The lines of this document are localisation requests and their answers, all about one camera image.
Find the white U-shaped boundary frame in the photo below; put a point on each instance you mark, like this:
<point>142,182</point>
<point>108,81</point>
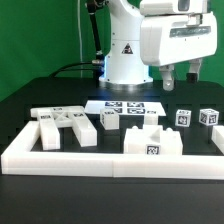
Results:
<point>19,159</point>

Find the white part at right edge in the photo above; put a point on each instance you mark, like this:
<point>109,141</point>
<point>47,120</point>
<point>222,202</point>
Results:
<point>218,137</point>

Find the white marker sheet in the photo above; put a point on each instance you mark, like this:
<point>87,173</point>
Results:
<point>124,107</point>

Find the white tagged cube left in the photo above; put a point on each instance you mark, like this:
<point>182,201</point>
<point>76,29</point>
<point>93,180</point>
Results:
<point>183,118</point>

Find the white tagged cube right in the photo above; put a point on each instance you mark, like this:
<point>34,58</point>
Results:
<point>208,117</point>

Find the white tagged cube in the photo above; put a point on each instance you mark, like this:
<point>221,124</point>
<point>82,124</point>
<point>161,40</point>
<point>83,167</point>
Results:
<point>208,117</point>
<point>183,118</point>

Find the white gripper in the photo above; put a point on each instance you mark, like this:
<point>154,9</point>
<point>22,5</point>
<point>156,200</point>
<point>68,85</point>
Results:
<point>168,40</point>

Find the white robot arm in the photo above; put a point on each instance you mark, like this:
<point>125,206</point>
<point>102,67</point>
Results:
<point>123,66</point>

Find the white chair back frame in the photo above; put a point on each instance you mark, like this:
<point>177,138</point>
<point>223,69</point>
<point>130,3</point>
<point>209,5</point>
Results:
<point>51,119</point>

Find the white chair seat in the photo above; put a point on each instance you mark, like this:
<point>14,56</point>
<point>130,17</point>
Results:
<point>152,140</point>

